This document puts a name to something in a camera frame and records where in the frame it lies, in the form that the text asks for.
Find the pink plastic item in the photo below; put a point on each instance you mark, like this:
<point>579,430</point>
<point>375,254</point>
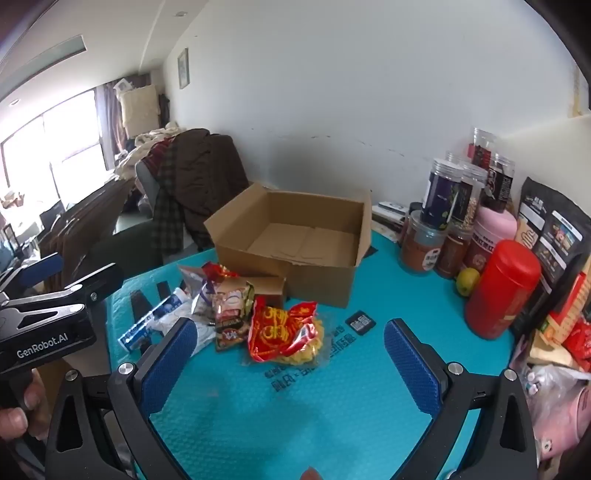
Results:
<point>563,434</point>

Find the clear jar of nuts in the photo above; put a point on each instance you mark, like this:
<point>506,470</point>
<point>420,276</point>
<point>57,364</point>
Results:
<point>471,198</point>

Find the pile of beige clothes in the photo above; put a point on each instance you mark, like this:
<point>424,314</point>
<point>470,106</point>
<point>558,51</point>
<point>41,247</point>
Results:
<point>147,138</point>

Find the black pouch bag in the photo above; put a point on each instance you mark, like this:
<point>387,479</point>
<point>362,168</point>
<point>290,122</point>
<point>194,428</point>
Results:
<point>554,221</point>

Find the clear jar brown contents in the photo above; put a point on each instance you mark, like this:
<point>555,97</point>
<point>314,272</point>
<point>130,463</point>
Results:
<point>452,254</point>

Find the brown jacket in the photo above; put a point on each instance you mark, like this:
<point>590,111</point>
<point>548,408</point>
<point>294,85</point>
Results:
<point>203,175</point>

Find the wall picture frame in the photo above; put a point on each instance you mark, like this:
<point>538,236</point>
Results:
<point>183,68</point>

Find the teal bubble mailer mat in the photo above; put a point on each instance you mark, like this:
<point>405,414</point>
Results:
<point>295,415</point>

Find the silver purple snack packet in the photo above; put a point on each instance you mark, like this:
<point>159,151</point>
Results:
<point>194,290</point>

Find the red cartoon snack packet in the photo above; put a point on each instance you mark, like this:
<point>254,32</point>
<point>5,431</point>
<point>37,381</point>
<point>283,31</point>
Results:
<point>219,272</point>

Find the clear jar dark red label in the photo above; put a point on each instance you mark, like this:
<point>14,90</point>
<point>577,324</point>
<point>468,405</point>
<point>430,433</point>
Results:
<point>482,147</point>

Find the red canister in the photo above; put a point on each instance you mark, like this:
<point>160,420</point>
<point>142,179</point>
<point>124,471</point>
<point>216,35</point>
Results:
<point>501,290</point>

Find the clear jar dark blue label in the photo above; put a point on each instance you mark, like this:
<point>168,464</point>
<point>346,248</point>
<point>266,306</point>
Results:
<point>438,196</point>

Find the clear packet yellow crispy cake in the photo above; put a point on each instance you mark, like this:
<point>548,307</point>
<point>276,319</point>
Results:
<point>307,351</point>

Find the stack of papers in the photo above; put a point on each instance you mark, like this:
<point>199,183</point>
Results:
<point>390,213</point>

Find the green-edged snack packet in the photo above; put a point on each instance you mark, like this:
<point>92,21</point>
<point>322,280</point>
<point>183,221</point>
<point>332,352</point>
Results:
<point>231,318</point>

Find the pink canister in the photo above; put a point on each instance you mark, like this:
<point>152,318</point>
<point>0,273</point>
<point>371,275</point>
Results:
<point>489,230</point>

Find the wide jar brown powder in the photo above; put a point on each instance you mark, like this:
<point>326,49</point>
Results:
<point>420,249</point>

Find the red plaid cloth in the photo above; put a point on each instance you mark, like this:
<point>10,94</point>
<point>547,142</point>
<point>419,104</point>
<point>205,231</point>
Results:
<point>157,154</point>

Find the green fruit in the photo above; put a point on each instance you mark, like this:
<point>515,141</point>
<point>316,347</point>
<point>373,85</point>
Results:
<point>467,281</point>

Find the clear plastic bag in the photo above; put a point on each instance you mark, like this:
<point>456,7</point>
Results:
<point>554,383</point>

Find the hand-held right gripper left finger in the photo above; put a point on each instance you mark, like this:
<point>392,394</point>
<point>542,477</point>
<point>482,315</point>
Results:
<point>171,360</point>

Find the white blue snack packet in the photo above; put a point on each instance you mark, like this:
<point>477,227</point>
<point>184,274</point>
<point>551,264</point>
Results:
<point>147,321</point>

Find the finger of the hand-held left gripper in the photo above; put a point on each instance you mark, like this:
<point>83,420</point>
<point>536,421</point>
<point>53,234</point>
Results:
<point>41,270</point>
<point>99,281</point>

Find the green plaid cloth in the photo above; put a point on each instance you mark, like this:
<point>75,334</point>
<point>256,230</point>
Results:
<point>166,207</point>

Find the clear jar black label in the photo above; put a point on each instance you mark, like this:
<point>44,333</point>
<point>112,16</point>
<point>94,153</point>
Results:
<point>501,182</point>

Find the person's left hand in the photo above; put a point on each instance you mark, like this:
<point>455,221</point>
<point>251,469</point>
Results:
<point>14,422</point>

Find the red yellow-print snack packet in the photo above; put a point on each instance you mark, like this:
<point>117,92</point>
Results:
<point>272,332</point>

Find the brown wooden boards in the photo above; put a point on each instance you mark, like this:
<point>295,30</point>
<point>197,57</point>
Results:
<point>87,212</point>

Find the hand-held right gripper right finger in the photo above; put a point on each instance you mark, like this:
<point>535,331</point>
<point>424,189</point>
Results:
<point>411,364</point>

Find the cream quilted cover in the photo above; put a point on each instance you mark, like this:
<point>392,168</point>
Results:
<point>138,108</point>

